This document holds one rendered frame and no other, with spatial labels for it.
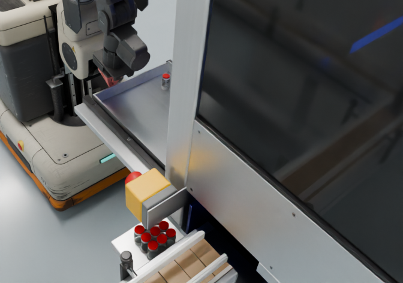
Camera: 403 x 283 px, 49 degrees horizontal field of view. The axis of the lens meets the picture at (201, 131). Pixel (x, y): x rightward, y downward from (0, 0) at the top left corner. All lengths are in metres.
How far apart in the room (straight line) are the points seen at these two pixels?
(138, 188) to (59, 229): 1.23
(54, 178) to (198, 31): 1.33
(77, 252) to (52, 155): 0.41
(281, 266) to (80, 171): 1.28
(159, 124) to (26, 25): 0.80
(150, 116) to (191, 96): 0.50
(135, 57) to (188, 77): 0.37
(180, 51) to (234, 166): 0.20
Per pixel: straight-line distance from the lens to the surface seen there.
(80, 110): 1.23
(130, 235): 0.97
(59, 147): 1.97
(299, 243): 0.69
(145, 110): 1.22
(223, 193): 0.77
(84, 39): 1.62
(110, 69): 1.16
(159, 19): 3.28
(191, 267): 0.88
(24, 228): 2.09
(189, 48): 0.67
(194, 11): 0.63
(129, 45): 1.05
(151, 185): 0.85
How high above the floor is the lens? 1.71
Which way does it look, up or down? 45 degrees down
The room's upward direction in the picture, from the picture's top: 8 degrees clockwise
